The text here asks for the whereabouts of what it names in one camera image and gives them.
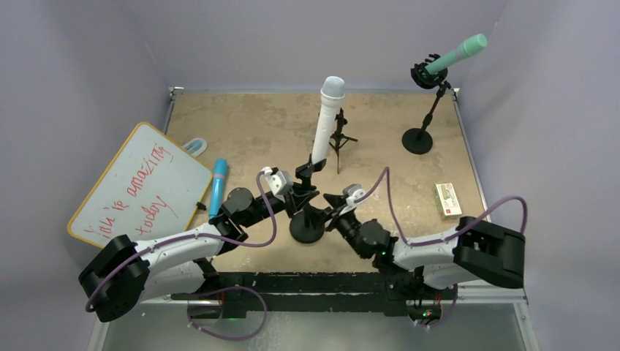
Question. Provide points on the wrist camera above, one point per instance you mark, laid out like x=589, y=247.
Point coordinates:
x=279, y=181
x=353, y=195

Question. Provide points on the white microphone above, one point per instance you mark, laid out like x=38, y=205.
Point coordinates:
x=332, y=95

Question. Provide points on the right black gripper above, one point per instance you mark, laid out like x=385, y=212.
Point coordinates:
x=337, y=203

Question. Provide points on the small white green box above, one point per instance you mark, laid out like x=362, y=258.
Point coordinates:
x=447, y=201

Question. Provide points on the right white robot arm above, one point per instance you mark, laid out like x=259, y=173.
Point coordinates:
x=474, y=249

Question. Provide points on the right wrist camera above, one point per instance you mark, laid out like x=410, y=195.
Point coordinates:
x=353, y=195

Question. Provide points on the black tripod mic stand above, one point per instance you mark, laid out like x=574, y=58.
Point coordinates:
x=338, y=139

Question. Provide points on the blue microphone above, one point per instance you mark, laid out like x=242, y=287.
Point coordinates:
x=220, y=171

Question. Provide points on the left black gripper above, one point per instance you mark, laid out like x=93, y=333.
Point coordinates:
x=297, y=195

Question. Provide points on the whiteboard eraser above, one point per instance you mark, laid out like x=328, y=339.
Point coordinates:
x=196, y=146

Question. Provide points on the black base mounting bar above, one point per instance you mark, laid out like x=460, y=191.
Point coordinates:
x=390, y=290

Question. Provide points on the yellow-framed whiteboard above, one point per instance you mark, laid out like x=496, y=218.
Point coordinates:
x=149, y=190

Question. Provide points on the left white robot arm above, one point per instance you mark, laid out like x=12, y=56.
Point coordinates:
x=126, y=272

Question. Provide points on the green microphone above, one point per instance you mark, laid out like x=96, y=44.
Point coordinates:
x=467, y=49

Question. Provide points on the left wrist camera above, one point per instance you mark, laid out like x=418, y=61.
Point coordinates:
x=279, y=181

